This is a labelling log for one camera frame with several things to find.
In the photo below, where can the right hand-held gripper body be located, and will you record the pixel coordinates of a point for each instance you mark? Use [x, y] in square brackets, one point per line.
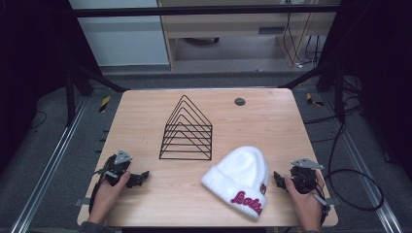
[304, 176]

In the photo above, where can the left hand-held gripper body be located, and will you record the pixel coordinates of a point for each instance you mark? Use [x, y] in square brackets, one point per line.
[120, 159]

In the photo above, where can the person's right hand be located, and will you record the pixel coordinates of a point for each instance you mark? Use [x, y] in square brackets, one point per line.
[306, 207]

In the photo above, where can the person's left hand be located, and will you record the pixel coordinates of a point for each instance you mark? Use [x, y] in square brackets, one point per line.
[105, 197]

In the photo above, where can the white knitted beanie hat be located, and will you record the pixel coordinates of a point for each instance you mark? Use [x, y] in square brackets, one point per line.
[238, 179]

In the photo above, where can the yellow black striped tape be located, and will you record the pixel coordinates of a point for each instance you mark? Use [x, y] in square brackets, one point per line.
[104, 104]
[312, 100]

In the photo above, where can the black metal stand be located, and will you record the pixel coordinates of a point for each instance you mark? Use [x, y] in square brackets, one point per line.
[339, 93]
[69, 97]

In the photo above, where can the grey round table grommet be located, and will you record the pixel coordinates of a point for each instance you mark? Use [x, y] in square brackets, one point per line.
[239, 102]

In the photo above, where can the white cabinet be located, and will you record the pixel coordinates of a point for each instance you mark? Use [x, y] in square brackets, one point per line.
[123, 42]

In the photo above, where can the dark curtain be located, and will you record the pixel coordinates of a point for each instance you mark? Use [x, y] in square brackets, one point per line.
[382, 81]
[29, 64]

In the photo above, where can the light wooden desk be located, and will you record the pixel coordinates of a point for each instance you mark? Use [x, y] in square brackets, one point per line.
[226, 24]

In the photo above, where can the grey metal table bracket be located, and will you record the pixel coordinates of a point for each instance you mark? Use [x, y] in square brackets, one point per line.
[333, 201]
[81, 202]

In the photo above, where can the aluminium floor rail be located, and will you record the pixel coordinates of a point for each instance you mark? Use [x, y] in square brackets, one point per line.
[48, 168]
[362, 168]

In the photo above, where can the black metal frame crossbar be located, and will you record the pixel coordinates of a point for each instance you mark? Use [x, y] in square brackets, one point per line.
[194, 10]

